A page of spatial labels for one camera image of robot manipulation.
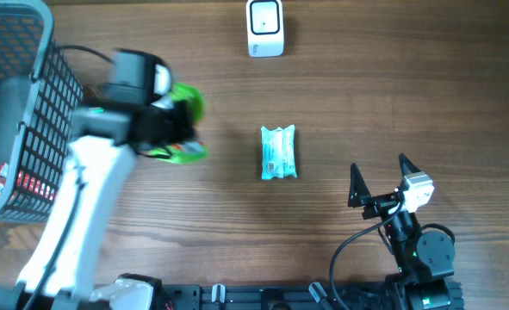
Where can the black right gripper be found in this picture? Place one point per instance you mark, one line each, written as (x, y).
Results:
(361, 196)

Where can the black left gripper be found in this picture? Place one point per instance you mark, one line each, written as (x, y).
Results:
(183, 127)

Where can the green snack bag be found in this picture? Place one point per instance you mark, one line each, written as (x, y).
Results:
(184, 147)

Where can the light blue tissue pack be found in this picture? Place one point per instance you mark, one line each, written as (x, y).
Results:
(278, 153)

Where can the red candy bar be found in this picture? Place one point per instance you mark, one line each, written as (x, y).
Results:
(35, 186)

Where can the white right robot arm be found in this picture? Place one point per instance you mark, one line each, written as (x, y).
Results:
(424, 253)

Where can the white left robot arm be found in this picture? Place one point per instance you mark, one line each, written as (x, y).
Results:
(109, 138)

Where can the white barcode scanner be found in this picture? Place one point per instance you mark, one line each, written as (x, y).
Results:
(265, 28)

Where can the dark grey plastic basket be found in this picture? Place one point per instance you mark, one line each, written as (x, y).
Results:
(38, 94)

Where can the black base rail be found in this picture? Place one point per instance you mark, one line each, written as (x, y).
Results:
(355, 295)

